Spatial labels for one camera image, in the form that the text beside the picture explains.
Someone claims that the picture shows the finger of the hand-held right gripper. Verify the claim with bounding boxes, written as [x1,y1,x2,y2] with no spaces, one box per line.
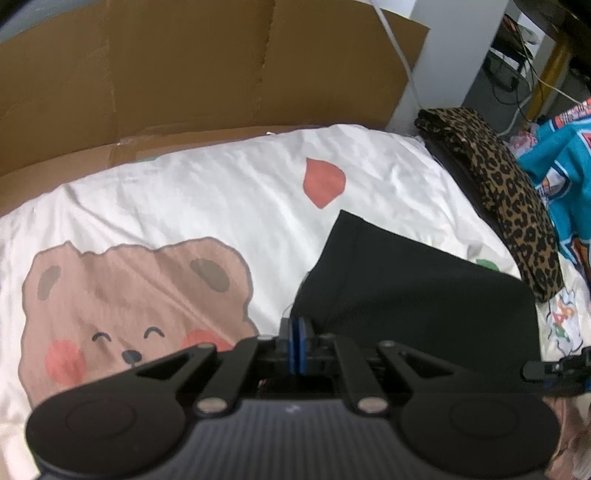
[522,346,591,398]

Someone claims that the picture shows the teal printed cloth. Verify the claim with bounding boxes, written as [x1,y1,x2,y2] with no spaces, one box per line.
[512,98,591,296]

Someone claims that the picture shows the white bear print bedsheet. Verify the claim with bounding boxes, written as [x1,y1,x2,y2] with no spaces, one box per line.
[0,122,591,480]

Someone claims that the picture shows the black shorts with patterned trim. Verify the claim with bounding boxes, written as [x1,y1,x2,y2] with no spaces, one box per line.
[259,210,544,400]

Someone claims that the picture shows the brown cardboard sheet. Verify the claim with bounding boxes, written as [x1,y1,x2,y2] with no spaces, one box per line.
[0,0,431,191]

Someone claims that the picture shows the white desk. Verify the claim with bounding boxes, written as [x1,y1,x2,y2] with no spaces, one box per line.
[387,0,511,136]

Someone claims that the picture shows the leopard print cloth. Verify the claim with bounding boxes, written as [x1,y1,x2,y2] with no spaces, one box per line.
[414,107,565,304]

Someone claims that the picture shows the white cable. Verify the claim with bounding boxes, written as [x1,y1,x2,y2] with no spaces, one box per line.
[372,0,428,110]

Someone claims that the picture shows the yellow metal bar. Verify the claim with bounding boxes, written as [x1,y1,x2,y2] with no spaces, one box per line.
[526,39,574,123]

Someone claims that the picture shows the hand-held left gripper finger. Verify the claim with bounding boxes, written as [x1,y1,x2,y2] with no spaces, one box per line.
[300,316,463,415]
[134,316,302,415]

